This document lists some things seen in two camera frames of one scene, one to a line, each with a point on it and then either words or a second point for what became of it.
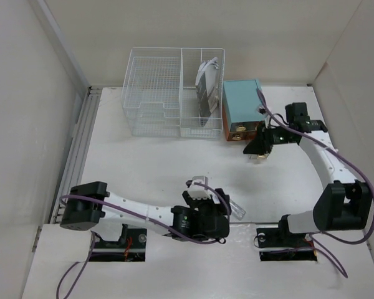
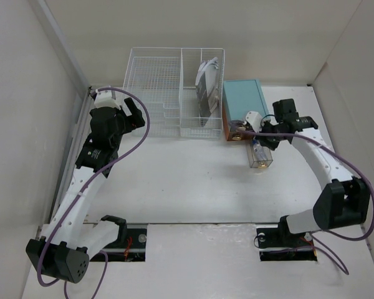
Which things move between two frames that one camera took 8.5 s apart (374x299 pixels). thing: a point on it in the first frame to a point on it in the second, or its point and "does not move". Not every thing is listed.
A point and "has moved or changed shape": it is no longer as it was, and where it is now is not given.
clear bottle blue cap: [238, 211] has moved or changed shape
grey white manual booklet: [206, 79] does not move
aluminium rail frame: [73, 169] does not move
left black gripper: [219, 209] to [132, 121]
